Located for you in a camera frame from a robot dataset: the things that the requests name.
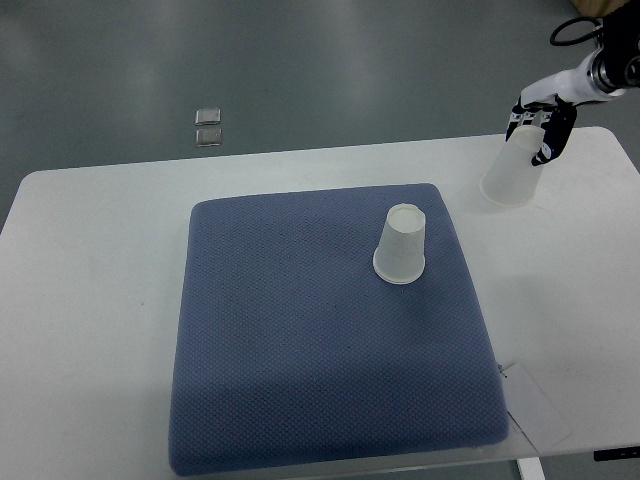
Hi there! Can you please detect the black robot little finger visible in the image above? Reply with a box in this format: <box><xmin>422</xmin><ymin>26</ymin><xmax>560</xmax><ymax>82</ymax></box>
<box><xmin>505</xmin><ymin>99</ymin><xmax>523</xmax><ymax>141</ymax></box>

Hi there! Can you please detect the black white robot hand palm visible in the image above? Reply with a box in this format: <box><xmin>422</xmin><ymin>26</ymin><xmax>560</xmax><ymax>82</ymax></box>
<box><xmin>519</xmin><ymin>55</ymin><xmax>603</xmax><ymax>107</ymax></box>

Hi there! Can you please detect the white paper tag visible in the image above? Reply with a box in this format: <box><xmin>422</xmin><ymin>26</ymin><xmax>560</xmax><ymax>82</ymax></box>
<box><xmin>501</xmin><ymin>363</ymin><xmax>572</xmax><ymax>453</ymax></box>

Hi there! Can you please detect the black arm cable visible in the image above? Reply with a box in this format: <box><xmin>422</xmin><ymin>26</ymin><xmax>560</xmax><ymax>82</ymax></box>
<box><xmin>550</xmin><ymin>17</ymin><xmax>606</xmax><ymax>47</ymax></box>

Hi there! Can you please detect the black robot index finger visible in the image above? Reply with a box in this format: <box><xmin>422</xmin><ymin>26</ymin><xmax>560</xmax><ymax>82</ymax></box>
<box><xmin>535</xmin><ymin>103</ymin><xmax>555</xmax><ymax>128</ymax></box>

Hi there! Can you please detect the wooden furniture piece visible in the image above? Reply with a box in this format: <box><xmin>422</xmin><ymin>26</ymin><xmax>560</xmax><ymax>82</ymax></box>
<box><xmin>571</xmin><ymin>0</ymin><xmax>610</xmax><ymax>17</ymax></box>

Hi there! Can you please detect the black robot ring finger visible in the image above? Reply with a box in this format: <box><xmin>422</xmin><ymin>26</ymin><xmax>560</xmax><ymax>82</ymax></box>
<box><xmin>510</xmin><ymin>102</ymin><xmax>526</xmax><ymax>130</ymax></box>

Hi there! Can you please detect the upper metal floor plate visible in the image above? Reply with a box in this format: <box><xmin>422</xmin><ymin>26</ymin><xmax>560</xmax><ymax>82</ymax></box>
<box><xmin>195</xmin><ymin>107</ymin><xmax>221</xmax><ymax>126</ymax></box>

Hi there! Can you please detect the white table leg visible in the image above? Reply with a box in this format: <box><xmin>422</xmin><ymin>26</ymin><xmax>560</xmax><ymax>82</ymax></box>
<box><xmin>516</xmin><ymin>457</ymin><xmax>546</xmax><ymax>480</ymax></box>

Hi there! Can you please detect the white paper cup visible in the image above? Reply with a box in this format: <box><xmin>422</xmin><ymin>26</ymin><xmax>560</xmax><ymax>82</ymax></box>
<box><xmin>372</xmin><ymin>203</ymin><xmax>426</xmax><ymax>285</ymax></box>
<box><xmin>479</xmin><ymin>125</ymin><xmax>544</xmax><ymax>207</ymax></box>

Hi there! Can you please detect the white paper cup on cushion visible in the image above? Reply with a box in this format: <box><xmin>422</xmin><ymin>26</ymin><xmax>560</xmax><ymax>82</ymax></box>
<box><xmin>372</xmin><ymin>203</ymin><xmax>426</xmax><ymax>285</ymax></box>

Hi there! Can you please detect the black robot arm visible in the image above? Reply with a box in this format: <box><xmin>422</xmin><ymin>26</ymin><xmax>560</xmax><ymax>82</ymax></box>
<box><xmin>506</xmin><ymin>1</ymin><xmax>639</xmax><ymax>166</ymax></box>

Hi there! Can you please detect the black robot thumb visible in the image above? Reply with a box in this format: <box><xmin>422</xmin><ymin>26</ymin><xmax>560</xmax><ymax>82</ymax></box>
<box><xmin>531</xmin><ymin>97</ymin><xmax>577</xmax><ymax>166</ymax></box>

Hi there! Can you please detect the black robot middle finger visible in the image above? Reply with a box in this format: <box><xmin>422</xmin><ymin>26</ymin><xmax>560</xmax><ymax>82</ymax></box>
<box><xmin>522</xmin><ymin>107</ymin><xmax>540</xmax><ymax>125</ymax></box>

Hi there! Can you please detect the blue textured cushion pad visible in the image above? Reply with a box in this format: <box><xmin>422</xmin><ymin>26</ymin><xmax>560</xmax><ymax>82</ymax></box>
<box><xmin>169</xmin><ymin>184</ymin><xmax>509</xmax><ymax>476</ymax></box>

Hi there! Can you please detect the black table control panel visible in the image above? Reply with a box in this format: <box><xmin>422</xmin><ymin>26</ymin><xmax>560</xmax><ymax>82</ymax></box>
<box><xmin>593</xmin><ymin>446</ymin><xmax>640</xmax><ymax>462</ymax></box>

